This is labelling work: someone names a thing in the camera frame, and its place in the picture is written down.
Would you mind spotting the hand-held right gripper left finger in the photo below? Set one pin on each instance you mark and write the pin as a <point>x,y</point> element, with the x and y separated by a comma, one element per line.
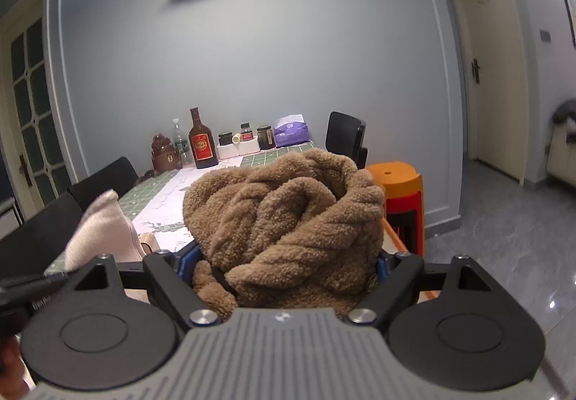
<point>186,265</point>

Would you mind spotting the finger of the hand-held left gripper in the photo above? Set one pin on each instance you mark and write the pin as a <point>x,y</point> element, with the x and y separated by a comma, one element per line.
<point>36,282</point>

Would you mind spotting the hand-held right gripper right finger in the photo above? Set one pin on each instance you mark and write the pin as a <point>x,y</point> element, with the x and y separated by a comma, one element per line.
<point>398,267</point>

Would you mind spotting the pink towel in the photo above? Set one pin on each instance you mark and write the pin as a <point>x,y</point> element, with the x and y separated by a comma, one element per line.
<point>103,229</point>

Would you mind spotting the brown fluffy cloth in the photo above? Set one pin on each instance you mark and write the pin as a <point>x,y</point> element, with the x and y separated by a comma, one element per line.
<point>288,211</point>

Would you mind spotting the red plastic stool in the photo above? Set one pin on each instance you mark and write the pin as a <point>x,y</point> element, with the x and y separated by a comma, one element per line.
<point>407,220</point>

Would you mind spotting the black chair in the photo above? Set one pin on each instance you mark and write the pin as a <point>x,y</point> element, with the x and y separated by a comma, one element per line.
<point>105,184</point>
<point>344,134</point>
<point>36,233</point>

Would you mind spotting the white printed table runner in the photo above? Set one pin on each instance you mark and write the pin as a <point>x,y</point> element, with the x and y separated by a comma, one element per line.
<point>166,202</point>

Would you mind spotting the orange plastic stool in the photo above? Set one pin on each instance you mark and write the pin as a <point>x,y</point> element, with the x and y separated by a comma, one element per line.
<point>396,177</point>

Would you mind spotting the brown bear-shaped bottle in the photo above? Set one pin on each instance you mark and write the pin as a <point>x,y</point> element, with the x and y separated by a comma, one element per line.
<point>164,157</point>

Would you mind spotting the brown liquor bottle red label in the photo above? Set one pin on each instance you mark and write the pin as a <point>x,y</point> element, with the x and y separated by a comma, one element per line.
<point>202,148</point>

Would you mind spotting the clear water bottle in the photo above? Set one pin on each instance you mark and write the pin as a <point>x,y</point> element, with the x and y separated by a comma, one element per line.
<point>180,143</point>

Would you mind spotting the white box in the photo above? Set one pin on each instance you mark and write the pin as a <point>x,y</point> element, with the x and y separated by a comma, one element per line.
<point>247,149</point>

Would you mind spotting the small black jar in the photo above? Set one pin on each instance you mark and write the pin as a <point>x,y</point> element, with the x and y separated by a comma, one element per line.
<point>225,139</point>

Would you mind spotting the small dark bottle red label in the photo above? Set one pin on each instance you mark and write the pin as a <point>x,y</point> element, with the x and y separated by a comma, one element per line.
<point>245,133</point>

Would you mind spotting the dark glass jar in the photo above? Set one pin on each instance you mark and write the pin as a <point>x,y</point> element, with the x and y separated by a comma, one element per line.
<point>264,138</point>

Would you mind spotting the purple tissue pack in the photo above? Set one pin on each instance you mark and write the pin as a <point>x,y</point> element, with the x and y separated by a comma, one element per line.
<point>292,132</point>

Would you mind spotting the glass panel door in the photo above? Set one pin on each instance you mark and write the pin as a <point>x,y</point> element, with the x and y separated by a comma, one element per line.
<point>36,103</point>

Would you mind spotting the cream door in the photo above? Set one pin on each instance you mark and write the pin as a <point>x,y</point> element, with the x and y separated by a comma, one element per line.
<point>495,67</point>

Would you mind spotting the dark jacket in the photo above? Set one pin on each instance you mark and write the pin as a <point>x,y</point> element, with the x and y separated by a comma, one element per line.
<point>566,112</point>

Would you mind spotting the wall light switch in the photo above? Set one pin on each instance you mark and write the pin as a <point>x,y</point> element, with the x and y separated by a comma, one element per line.
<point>545,35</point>

